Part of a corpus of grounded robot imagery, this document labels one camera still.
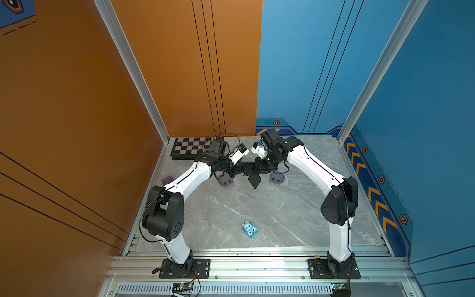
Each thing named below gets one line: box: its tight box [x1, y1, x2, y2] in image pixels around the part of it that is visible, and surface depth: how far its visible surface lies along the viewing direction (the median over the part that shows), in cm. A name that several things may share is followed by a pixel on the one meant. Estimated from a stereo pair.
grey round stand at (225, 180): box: [217, 172, 234, 187], surface depth 100 cm
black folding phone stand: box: [236, 161, 262, 189], surface depth 84 cm
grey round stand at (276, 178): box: [269, 172, 285, 185], surface depth 101 cm
